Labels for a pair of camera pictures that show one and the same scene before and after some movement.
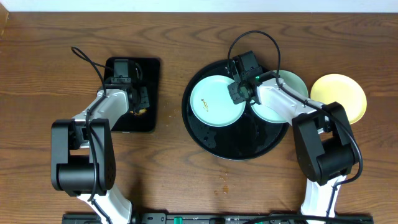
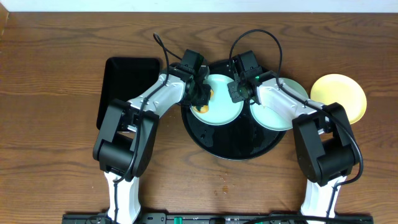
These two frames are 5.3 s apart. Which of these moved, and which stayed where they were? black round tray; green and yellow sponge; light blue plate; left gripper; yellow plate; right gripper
Moved: left gripper; green and yellow sponge
Stayed: light blue plate; yellow plate; black round tray; right gripper
